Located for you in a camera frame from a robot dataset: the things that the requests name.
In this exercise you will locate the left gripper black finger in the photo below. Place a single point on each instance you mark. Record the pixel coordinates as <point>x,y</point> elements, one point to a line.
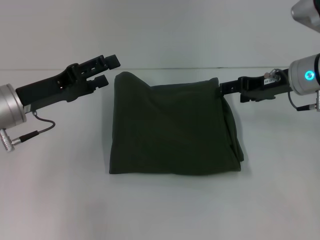
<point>100,63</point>
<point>97,83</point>

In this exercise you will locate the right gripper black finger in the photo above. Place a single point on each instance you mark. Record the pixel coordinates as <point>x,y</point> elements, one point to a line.
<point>246,98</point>
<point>230,87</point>

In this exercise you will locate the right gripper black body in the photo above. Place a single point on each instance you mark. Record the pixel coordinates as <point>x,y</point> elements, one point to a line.
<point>265,86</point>

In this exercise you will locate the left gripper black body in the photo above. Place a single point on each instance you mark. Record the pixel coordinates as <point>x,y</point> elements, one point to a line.
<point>50,86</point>

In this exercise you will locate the dark green t-shirt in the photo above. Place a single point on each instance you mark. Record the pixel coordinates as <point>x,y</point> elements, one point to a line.
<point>172,125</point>

